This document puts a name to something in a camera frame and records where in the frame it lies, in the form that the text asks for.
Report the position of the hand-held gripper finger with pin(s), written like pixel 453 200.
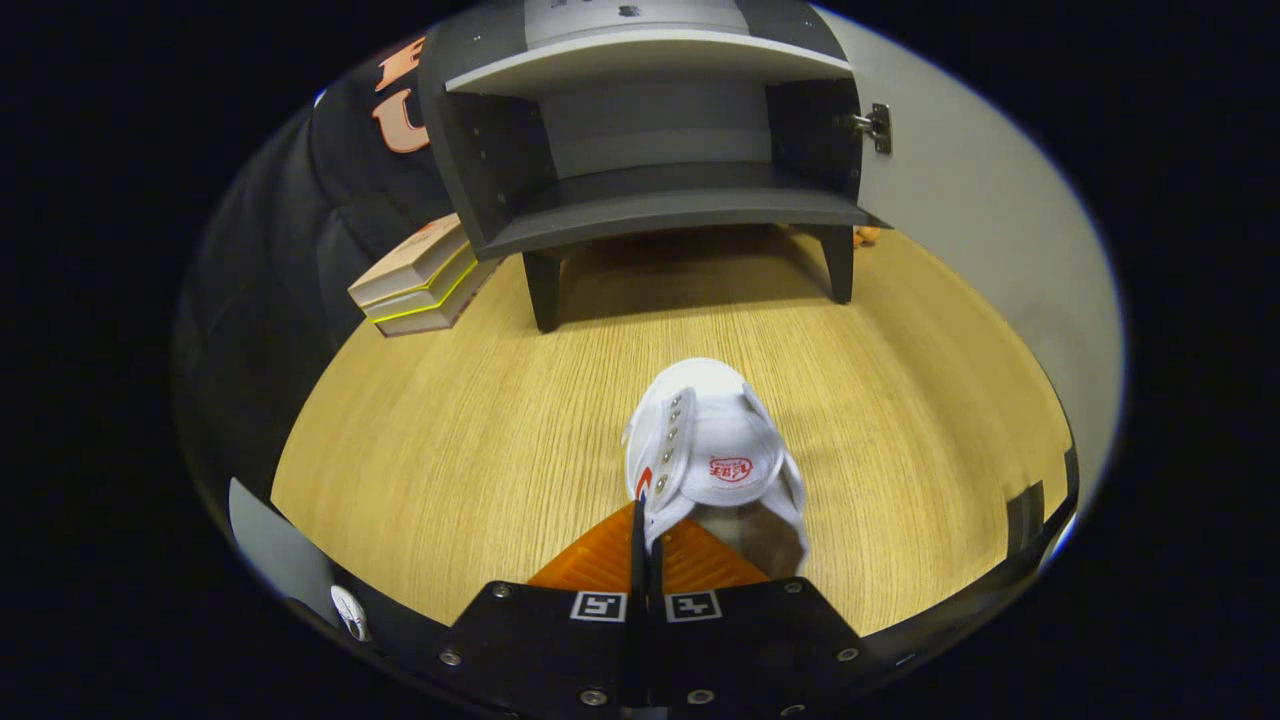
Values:
pixel 655 580
pixel 637 565

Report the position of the small white shoe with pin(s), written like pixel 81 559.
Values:
pixel 715 430

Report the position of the dark grey shoe cabinet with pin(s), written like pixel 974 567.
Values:
pixel 650 210

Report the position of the beige shoe cabinet door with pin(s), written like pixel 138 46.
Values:
pixel 980 250

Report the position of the metal door hinge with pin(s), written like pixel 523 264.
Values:
pixel 878 128

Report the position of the white printed object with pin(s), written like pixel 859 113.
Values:
pixel 350 612

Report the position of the yellow cover book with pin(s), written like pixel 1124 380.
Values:
pixel 440 318
pixel 425 300

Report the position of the beige cover book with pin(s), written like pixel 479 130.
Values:
pixel 410 262

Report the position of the black backdrop cloth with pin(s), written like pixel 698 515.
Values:
pixel 280 250

